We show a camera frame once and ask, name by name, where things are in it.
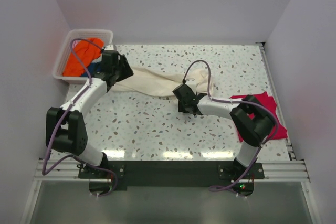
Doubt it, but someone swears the white plastic basket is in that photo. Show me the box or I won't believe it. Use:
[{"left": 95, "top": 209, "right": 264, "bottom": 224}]
[{"left": 52, "top": 29, "right": 113, "bottom": 84}]

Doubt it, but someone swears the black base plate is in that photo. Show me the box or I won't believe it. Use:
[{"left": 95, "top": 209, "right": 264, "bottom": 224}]
[{"left": 77, "top": 161, "right": 265, "bottom": 196}]

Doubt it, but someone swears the aluminium frame rail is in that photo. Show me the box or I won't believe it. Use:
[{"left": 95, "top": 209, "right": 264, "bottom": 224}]
[{"left": 34, "top": 160, "right": 310, "bottom": 182}]

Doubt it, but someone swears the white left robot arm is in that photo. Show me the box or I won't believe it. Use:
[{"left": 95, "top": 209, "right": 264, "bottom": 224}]
[{"left": 45, "top": 49, "right": 133, "bottom": 178}]

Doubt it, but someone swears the blue t shirt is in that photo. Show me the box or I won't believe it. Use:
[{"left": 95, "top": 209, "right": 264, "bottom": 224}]
[{"left": 87, "top": 62, "right": 101, "bottom": 77}]

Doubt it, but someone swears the orange t shirt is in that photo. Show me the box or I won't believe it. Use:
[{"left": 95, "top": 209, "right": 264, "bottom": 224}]
[{"left": 62, "top": 38, "right": 104, "bottom": 78}]

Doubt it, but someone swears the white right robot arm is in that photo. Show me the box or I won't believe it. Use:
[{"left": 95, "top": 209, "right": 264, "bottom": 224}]
[{"left": 173, "top": 84, "right": 279, "bottom": 178}]

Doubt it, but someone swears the red folded t shirt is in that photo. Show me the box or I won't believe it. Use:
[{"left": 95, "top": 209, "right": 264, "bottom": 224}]
[{"left": 230, "top": 92, "right": 288, "bottom": 146}]

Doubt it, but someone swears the cream t shirt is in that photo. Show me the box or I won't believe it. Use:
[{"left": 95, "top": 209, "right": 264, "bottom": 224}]
[{"left": 111, "top": 67, "right": 215, "bottom": 97}]

